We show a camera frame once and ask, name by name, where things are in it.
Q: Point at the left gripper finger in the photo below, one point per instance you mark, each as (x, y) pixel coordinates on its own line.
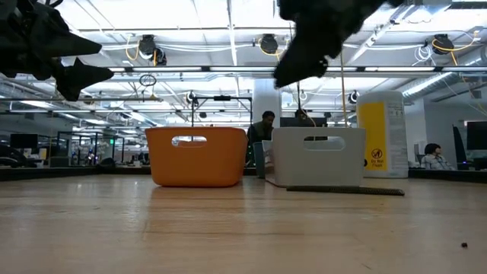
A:
(81, 79)
(64, 42)

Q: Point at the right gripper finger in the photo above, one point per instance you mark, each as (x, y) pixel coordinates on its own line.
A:
(300, 66)

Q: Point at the white plastic bin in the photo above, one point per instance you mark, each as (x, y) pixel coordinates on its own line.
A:
(319, 167)

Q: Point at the black comb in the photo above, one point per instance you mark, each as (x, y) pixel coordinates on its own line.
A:
(342, 190)

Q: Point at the person behind monitor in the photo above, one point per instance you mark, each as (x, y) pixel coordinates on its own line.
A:
(301, 113)

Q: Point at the person at desk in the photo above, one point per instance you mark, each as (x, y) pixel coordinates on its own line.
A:
(262, 127)

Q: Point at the small black monitor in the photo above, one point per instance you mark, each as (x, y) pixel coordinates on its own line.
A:
(23, 141)

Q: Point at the white canister with yellow label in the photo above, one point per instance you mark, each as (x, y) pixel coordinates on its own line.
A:
(380, 133)

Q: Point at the orange plastic bin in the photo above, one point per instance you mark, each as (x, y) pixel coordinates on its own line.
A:
(198, 163)

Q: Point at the seated person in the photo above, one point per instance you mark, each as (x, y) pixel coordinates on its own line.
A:
(435, 160)

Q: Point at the black computer monitor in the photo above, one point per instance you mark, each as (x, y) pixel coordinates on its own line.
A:
(477, 135)

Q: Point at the black background cell frame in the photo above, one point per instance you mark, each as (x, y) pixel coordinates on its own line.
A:
(222, 98)

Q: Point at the black aluminium table frame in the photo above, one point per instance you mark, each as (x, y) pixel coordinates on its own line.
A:
(57, 173)

